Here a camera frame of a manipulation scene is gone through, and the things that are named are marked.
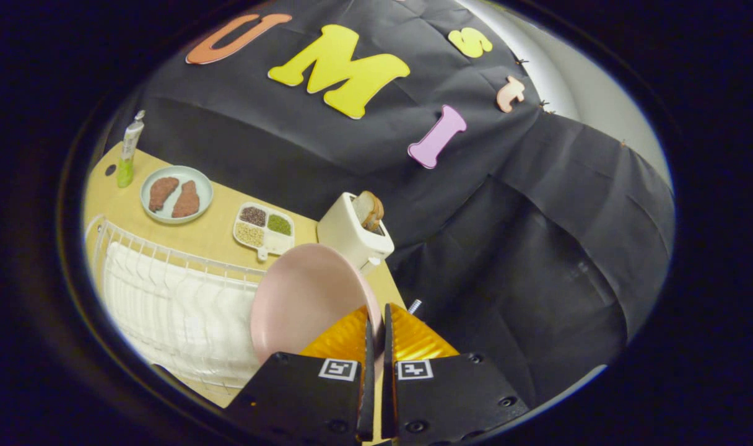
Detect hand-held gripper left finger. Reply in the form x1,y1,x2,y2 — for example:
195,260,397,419
225,305,376,445

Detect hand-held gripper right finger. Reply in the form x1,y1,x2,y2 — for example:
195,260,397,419
380,302,531,445

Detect pink plate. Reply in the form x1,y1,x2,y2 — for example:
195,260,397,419
250,243,383,366

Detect white wire dish rack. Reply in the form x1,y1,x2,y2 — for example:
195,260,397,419
85,214,272,397

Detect pale green plate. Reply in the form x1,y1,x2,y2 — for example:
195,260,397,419
140,165,214,224

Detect white divided grain tray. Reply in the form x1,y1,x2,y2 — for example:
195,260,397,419
233,202,295,261

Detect white toaster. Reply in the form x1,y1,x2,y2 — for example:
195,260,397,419
316,191,395,276

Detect toasted bread slice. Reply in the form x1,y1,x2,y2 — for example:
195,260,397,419
352,190,385,232

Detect brown meat cutlet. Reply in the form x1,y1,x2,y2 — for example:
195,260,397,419
149,177,180,212
172,180,201,219

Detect green and white tube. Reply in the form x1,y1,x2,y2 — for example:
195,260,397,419
116,110,146,189

